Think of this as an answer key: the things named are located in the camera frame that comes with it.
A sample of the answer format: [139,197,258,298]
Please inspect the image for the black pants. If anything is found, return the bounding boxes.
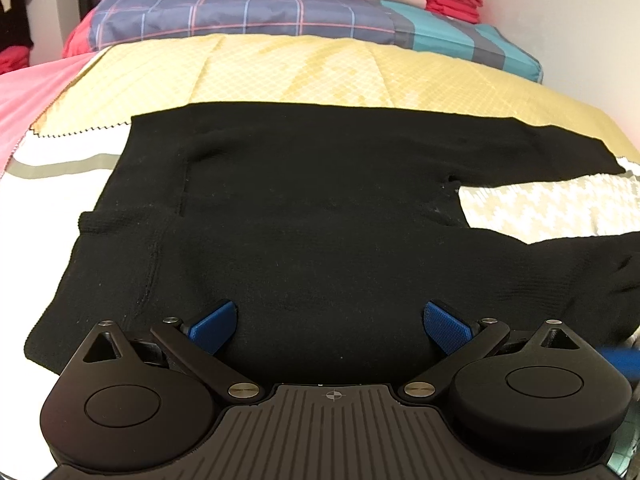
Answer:
[25,103,639,382]

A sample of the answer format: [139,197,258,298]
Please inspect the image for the yellow quilted blanket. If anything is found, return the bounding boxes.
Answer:
[32,35,639,162]

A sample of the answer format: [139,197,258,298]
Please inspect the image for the pink bed sheet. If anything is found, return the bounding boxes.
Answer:
[1,11,96,174]

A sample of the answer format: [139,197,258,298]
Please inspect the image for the blue plaid pillow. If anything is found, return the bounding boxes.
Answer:
[88,0,544,82]

